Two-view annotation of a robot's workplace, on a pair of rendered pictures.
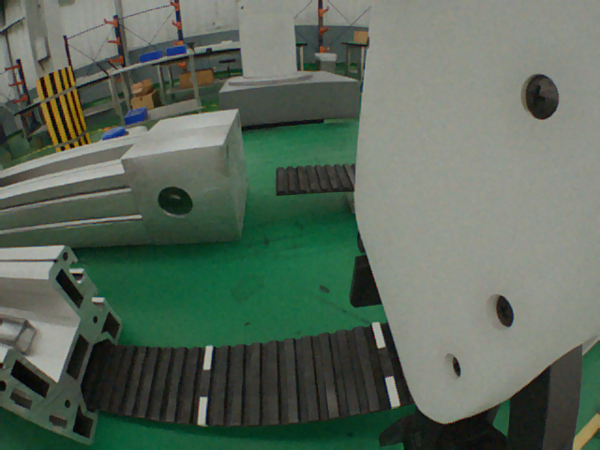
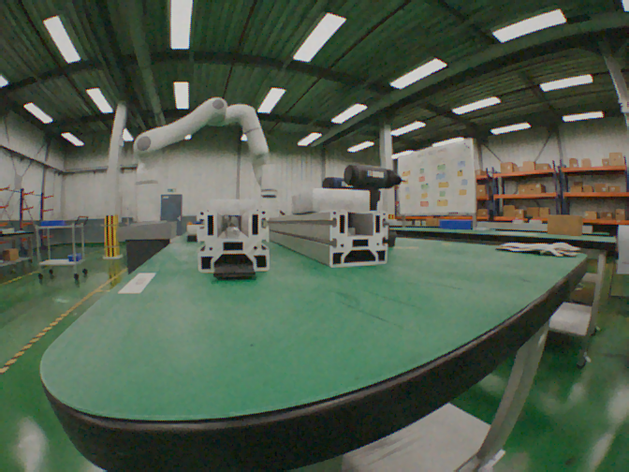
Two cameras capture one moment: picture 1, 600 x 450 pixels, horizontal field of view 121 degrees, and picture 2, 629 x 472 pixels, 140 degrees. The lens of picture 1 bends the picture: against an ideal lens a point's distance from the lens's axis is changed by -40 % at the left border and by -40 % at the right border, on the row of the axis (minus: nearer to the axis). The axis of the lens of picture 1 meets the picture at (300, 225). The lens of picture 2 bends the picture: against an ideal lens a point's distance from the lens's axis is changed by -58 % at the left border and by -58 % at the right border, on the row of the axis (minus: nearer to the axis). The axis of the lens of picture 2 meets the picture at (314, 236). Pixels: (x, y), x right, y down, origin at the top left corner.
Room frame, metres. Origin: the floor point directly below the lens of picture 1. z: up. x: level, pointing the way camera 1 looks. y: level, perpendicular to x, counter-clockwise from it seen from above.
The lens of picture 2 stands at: (0.18, 1.32, 0.85)
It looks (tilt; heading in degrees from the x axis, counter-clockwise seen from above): 3 degrees down; 255
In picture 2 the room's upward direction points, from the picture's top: straight up
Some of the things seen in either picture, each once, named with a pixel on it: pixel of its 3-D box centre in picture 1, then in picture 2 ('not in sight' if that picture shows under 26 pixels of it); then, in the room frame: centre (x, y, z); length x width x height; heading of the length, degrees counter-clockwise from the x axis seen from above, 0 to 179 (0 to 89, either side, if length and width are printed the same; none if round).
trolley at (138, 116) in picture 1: (154, 92); not in sight; (2.99, 1.55, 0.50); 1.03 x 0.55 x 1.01; 111
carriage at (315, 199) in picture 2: not in sight; (327, 210); (0.02, 0.79, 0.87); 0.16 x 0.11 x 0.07; 93
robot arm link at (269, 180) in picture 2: not in sight; (269, 177); (0.06, -0.05, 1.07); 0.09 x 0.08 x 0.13; 101
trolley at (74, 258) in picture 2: not in sight; (62, 247); (3.54, -2.67, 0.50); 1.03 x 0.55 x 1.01; 14
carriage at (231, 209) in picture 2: not in sight; (231, 213); (0.22, 0.55, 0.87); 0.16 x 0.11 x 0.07; 93
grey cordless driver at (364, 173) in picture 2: not in sight; (379, 206); (-0.18, 0.65, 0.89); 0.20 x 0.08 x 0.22; 6
